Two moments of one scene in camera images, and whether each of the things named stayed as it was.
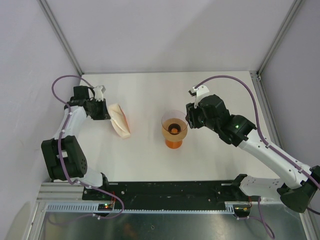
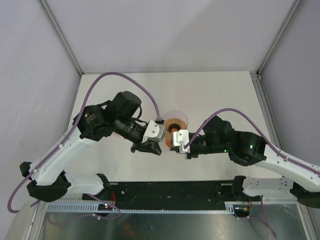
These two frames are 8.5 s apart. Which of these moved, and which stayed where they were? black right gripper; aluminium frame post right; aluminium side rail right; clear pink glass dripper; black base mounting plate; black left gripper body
Moved: black left gripper body; black right gripper
Stayed: black base mounting plate; clear pink glass dripper; aluminium side rail right; aluminium frame post right
